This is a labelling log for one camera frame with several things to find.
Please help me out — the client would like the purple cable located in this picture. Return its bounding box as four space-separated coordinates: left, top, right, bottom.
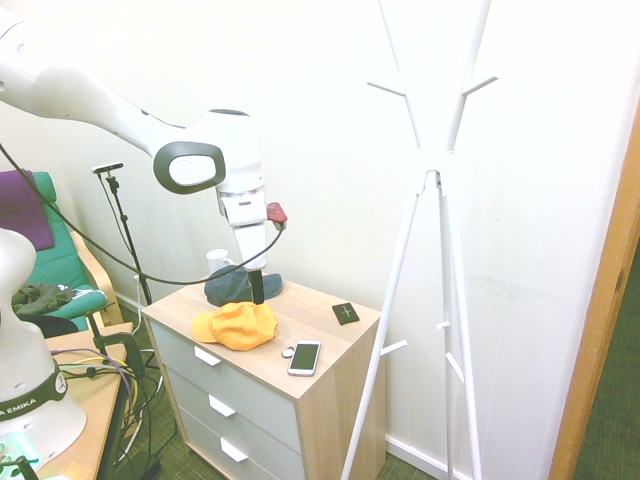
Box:
49 347 139 401

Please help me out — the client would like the white mug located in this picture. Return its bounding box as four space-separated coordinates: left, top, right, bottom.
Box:
205 248 237 277

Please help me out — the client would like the black cushion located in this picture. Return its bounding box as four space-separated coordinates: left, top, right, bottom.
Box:
38 314 82 340

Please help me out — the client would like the white coat rack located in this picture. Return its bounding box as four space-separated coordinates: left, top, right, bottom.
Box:
339 0 501 480

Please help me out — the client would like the black screw clamp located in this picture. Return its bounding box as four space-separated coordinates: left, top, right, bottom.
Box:
85 311 147 382

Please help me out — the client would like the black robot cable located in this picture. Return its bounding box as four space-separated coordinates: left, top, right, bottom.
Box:
0 142 289 287

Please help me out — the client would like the green wooden armchair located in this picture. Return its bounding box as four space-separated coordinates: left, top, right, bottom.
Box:
0 171 122 337

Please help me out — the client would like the purple cloth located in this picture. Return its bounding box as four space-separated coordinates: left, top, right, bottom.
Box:
0 169 56 252

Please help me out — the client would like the wooden chest of drawers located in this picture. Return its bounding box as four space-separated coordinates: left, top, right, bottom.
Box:
141 277 388 480

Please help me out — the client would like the grey drawer white handle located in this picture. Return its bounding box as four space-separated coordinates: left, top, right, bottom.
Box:
162 363 304 470
177 404 306 480
148 319 302 440

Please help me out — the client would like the orange baseball cap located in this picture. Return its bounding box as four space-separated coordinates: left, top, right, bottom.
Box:
191 300 280 352

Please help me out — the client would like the dark green garment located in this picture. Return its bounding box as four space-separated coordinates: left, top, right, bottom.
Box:
11 282 77 320

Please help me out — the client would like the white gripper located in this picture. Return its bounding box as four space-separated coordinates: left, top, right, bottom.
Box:
229 219 270 306

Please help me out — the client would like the black camera stand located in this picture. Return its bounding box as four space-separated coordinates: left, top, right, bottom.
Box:
102 172 154 307

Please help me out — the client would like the white smartphone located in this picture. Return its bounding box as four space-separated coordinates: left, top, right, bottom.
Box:
287 340 323 377

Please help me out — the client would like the dark blue baseball cap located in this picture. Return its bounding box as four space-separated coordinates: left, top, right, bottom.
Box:
203 264 285 308

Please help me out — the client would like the yellow cable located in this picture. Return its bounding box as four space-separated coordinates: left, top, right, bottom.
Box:
52 355 137 404

